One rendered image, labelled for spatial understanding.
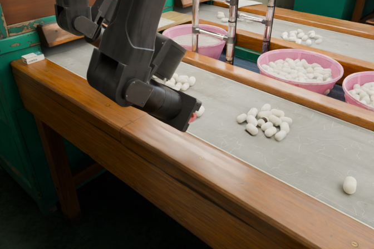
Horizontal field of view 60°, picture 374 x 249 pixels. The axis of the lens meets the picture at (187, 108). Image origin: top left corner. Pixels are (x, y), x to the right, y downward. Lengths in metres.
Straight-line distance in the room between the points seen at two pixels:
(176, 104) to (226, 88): 0.42
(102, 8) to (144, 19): 0.38
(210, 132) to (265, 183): 0.22
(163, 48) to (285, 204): 0.34
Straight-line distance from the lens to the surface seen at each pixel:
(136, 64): 0.46
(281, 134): 0.78
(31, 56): 1.20
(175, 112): 0.59
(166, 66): 0.53
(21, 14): 1.25
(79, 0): 0.79
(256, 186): 0.63
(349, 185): 0.69
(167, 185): 0.73
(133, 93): 0.47
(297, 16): 1.66
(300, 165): 0.74
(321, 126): 0.87
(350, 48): 1.42
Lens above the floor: 1.20
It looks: 32 degrees down
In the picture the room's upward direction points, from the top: straight up
